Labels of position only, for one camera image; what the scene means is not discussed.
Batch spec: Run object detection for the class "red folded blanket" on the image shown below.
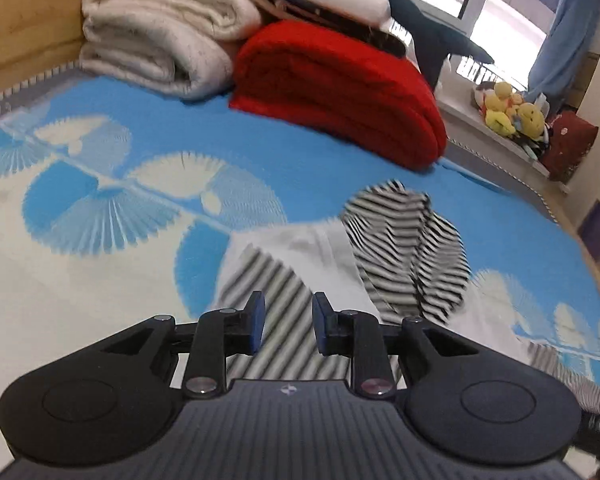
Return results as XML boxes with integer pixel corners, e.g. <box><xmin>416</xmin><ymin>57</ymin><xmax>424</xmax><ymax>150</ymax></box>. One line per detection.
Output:
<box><xmin>230</xmin><ymin>21</ymin><xmax>448</xmax><ymax>170</ymax></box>

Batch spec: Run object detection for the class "cream folded quilt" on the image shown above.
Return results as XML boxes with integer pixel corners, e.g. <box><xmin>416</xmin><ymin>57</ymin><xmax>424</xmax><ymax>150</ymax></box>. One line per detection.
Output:
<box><xmin>80</xmin><ymin>0</ymin><xmax>262</xmax><ymax>101</ymax></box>

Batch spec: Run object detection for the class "purple box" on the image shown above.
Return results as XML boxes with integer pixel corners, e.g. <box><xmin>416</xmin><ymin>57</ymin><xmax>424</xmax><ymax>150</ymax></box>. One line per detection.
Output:
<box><xmin>578</xmin><ymin>200</ymin><xmax>600</xmax><ymax>261</ymax></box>

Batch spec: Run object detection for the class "wooden headboard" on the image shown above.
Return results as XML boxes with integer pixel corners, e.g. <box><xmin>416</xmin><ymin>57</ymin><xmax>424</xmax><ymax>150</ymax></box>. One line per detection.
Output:
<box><xmin>0</xmin><ymin>0</ymin><xmax>83</xmax><ymax>92</ymax></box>

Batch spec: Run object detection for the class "dark red cushion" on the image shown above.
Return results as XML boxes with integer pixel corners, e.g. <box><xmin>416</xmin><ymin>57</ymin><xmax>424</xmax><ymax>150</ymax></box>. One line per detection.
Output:
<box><xmin>540</xmin><ymin>110</ymin><xmax>598</xmax><ymax>183</ymax></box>

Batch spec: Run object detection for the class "blue curtain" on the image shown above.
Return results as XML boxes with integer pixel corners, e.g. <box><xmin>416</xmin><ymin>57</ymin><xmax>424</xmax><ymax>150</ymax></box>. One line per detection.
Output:
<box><xmin>526</xmin><ymin>0</ymin><xmax>600</xmax><ymax>113</ymax></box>

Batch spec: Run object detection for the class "black white striped sweater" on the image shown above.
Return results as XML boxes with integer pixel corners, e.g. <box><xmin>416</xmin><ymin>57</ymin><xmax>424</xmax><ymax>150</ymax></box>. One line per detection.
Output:
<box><xmin>215</xmin><ymin>181</ymin><xmax>600</xmax><ymax>413</ymax></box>

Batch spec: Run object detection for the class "yellow plush toys pile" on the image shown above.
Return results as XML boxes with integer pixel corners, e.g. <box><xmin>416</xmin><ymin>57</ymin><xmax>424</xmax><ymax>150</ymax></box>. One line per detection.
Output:
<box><xmin>474</xmin><ymin>81</ymin><xmax>550</xmax><ymax>160</ymax></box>

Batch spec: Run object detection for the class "dark blue shark plush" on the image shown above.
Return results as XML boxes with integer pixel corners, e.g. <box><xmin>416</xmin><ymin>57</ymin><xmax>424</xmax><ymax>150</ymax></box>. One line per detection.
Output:
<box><xmin>388</xmin><ymin>0</ymin><xmax>494</xmax><ymax>90</ymax></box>

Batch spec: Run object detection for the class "blue white patterned bedspread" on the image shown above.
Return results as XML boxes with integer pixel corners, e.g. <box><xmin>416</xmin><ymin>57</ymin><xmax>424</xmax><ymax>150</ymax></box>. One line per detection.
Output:
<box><xmin>0</xmin><ymin>70</ymin><xmax>600</xmax><ymax>471</ymax></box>

